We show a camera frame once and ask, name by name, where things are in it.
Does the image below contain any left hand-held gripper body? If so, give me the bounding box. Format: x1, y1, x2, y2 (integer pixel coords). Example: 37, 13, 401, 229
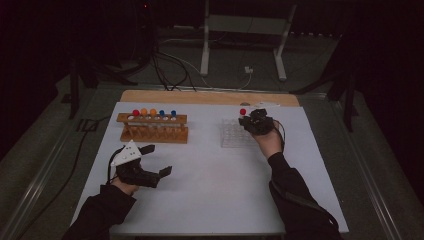
110, 139, 161, 189

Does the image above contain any white floor cable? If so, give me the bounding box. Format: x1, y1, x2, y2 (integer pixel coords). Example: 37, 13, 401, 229
159, 38, 253, 91

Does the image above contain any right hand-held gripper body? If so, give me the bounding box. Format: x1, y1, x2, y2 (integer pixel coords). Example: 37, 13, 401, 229
246, 101, 281, 136

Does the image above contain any black cable bundle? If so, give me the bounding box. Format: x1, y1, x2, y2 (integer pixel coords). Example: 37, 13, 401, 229
149, 46, 198, 92

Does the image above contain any long black floor cable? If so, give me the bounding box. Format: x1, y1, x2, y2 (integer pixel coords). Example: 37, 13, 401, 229
14, 114, 113, 240

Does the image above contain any white table sheet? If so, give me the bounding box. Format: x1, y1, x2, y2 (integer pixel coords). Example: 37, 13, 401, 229
68, 101, 350, 235

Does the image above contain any clear plastic test tube rack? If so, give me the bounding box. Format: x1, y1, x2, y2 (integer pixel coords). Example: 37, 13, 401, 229
220, 117, 263, 149

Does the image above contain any wooden test tube rack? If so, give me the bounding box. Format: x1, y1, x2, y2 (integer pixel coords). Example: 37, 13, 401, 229
116, 112, 189, 145

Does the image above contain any black metal stand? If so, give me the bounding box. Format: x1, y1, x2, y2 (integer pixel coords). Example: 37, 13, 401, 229
289, 66, 359, 133
68, 56, 138, 120

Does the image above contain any dark device with red light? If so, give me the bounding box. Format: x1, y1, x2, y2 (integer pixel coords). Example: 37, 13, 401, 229
134, 0, 156, 21

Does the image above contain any metal floor rail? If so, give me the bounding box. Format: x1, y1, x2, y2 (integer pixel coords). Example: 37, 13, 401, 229
0, 87, 101, 240
328, 96, 403, 240

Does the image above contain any white metal stand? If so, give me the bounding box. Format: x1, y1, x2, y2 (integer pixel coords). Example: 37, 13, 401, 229
199, 0, 298, 82

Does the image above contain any black power strip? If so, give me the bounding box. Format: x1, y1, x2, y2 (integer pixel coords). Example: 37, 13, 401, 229
289, 30, 336, 38

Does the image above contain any blue cap test tube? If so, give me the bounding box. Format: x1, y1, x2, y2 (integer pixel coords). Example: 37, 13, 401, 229
158, 109, 167, 136
170, 110, 178, 136

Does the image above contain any left hand-held gripper cable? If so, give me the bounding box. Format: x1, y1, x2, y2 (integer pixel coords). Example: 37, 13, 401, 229
106, 148, 124, 185

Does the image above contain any orange cap test tube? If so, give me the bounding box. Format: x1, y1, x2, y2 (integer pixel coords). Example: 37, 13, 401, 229
149, 108, 158, 136
140, 108, 149, 136

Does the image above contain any person's right hand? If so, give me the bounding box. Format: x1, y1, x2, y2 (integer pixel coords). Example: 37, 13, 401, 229
254, 121, 284, 160

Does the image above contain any person's left hand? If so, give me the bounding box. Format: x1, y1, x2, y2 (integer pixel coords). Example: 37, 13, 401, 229
111, 176, 141, 196

